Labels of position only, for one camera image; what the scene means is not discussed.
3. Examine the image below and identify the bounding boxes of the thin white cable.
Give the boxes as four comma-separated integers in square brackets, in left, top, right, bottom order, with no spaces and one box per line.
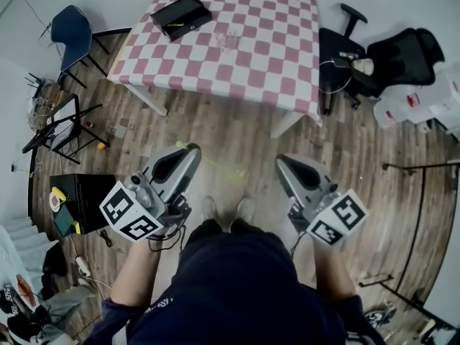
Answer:
[318,58,353,95]

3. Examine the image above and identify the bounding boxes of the black office chair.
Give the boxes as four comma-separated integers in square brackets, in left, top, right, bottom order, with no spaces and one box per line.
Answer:
[318,3,446,116]

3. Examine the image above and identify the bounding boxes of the white stepped block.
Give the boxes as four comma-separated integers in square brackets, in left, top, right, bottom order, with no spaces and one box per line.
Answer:
[0,216,60,301]

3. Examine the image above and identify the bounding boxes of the person's right forearm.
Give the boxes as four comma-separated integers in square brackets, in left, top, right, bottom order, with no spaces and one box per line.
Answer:
[310,234,357,303]

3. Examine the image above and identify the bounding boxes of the white table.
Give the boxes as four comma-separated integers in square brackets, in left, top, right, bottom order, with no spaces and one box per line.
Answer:
[109,32,303,139]

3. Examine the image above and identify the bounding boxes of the person's right shoe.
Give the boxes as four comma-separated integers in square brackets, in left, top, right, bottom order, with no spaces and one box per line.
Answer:
[235,196,256,224]

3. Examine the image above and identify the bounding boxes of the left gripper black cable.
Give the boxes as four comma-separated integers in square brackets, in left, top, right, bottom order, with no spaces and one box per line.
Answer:
[147,224,188,253]

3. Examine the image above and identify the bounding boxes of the person's shoe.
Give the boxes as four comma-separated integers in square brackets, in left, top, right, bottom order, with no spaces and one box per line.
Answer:
[200,195,219,224]
[235,196,256,224]

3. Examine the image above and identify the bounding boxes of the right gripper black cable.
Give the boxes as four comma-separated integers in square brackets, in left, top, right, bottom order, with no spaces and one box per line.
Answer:
[290,230,306,258]

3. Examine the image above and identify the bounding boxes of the person's left shoe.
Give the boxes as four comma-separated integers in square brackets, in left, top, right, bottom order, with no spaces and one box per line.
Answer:
[200,195,219,224]

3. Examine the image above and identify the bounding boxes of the person's left forearm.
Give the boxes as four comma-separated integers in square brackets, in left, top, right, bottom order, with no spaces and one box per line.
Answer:
[109,230,170,308]

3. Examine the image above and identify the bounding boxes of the person's navy top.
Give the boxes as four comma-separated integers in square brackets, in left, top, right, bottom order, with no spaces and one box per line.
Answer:
[82,234,387,345]

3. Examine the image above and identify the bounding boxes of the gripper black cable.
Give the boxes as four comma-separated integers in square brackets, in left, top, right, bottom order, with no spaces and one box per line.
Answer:
[290,230,306,258]
[147,224,188,253]

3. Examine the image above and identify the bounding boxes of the beige rounded object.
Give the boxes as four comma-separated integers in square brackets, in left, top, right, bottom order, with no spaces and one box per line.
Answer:
[351,57,374,75]

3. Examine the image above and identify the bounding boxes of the orange flat object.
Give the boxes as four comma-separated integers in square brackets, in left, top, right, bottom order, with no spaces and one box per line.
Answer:
[16,274,37,307]

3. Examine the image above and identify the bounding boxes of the person's black trousers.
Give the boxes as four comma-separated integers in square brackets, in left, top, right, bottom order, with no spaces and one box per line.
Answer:
[183,218,287,254]

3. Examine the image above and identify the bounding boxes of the yellow and red round object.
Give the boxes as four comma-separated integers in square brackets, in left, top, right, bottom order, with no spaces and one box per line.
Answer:
[48,187,68,213]

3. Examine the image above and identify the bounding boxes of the black router with antennas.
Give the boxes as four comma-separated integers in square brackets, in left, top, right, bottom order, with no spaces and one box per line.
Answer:
[24,72,55,98]

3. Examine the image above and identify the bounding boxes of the white plastic bag red label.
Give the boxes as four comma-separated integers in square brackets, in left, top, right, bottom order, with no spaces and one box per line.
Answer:
[372,84,434,129]

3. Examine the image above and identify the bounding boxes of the black folding stand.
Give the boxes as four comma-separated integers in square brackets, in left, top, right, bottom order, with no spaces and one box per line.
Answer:
[22,93,111,165]

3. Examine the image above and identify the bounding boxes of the white power strip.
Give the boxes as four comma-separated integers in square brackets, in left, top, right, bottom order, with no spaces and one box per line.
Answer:
[75,255,93,278]

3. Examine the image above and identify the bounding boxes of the black cabinet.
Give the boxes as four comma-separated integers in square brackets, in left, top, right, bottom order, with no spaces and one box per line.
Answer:
[49,173,118,236]

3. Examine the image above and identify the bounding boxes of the white box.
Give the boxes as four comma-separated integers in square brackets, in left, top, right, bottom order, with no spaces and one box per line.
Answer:
[429,68,460,136]

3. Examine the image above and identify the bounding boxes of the blue chair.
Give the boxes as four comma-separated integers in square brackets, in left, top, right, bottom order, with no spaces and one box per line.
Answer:
[38,4,111,89]

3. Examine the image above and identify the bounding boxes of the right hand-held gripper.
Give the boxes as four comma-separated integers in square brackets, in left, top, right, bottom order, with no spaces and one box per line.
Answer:
[275,154,370,247]

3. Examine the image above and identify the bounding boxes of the grey garment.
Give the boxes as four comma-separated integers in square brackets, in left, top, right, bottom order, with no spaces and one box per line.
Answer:
[35,284,98,345]

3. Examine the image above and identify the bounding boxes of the teal notebook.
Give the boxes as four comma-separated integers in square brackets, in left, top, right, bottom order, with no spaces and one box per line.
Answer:
[53,205,82,237]

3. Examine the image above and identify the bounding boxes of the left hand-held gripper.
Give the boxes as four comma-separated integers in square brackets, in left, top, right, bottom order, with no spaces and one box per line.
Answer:
[99,143,202,243]

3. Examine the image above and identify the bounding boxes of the black garment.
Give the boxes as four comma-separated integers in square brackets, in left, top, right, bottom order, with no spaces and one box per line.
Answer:
[41,242,69,301]

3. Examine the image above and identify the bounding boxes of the pink checkered tablecloth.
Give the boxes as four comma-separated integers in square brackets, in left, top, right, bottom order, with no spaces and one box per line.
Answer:
[106,0,323,127]

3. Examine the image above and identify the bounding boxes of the black floor cable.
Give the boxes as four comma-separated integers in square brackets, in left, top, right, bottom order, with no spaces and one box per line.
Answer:
[96,228,114,247]

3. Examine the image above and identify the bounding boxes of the black metal rack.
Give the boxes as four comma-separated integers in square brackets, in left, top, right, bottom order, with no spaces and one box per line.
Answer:
[359,162,460,337]

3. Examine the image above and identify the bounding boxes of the tangled light wire bundle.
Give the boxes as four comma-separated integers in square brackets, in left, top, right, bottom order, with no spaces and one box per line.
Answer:
[27,97,55,132]

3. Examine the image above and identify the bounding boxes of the black rectangular box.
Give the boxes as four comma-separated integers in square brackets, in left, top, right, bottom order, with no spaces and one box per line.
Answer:
[149,0,213,42]

